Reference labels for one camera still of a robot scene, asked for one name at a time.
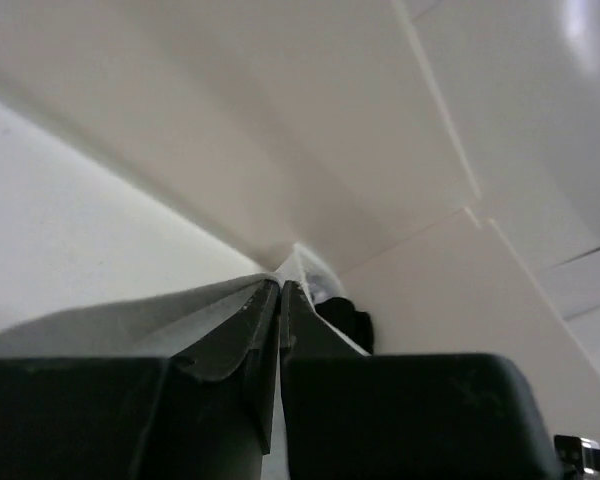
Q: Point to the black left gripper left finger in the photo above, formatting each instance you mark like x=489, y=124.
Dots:
x=202, y=413

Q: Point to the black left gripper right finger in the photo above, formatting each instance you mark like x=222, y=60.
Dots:
x=425, y=416

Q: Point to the white plastic laundry basket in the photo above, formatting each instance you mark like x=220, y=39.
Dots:
x=316, y=279

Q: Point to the grey tank top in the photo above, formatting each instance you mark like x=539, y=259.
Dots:
x=158, y=326

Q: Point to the black tank top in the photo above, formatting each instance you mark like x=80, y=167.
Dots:
x=343, y=315

